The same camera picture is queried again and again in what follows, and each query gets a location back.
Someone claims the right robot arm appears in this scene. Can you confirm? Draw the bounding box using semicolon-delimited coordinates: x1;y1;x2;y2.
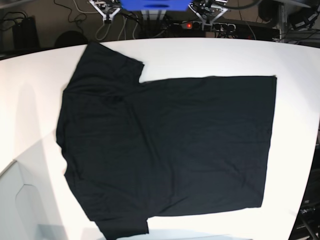
89;0;122;24

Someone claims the black power strip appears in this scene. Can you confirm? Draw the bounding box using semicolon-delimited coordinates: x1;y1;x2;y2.
173;21;237;33

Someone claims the blue plastic box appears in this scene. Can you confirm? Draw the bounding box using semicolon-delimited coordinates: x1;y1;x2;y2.
120;0;192;11

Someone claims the black T-shirt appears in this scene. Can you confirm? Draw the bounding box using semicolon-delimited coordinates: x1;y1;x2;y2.
56;42;277;240

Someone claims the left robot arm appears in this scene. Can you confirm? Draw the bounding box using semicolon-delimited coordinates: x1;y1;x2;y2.
188;0;228;28

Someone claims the white cable on floor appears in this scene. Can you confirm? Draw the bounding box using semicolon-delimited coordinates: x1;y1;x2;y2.
95;9;131;41

